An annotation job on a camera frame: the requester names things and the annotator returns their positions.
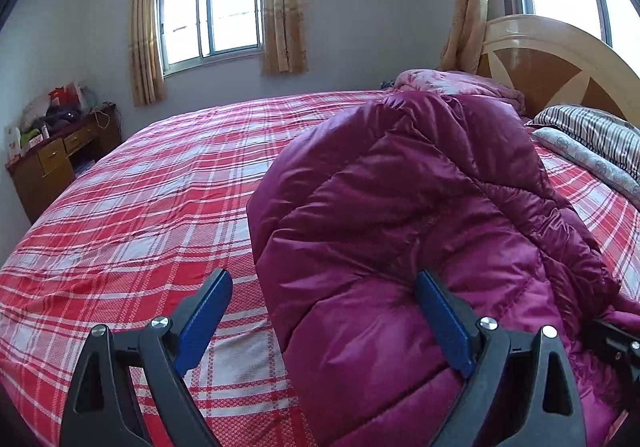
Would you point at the white patterned pillow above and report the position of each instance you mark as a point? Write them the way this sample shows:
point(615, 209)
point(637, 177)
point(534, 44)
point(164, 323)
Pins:
point(590, 157)

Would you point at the beige curtain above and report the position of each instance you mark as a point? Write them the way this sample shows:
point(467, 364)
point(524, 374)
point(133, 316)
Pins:
point(467, 12)
point(282, 17)
point(145, 37)

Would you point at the magenta down jacket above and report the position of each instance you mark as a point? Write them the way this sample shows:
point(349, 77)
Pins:
point(400, 207)

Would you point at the white printed box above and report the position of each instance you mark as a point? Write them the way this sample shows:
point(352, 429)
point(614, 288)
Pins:
point(12, 142)

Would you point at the wooden desk with drawers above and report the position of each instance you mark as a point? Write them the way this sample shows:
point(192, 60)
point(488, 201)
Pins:
point(50, 162)

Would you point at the sliding window with metal frame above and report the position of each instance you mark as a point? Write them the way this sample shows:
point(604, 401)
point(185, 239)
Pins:
point(210, 12)

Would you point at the red bag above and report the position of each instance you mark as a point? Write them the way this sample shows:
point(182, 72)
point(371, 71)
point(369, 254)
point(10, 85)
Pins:
point(60, 96)

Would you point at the pink floral quilt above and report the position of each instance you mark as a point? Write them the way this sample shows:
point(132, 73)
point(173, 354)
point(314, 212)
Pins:
point(450, 79)

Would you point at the wooden headboard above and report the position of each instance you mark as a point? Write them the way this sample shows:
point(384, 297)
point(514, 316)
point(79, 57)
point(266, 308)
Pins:
point(545, 72)

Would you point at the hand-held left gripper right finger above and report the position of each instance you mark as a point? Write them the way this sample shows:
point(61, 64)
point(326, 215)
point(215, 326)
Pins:
point(445, 322)

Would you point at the striped pillow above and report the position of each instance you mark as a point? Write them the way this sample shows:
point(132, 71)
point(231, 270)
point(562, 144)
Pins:
point(600, 132)

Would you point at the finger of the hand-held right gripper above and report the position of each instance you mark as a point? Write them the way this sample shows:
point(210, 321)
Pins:
point(612, 344)

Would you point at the bed with red plaid sheet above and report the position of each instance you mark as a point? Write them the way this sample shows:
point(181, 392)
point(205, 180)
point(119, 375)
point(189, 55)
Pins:
point(125, 227)

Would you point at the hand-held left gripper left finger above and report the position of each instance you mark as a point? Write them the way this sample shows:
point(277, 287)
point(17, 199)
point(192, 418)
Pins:
point(205, 317)

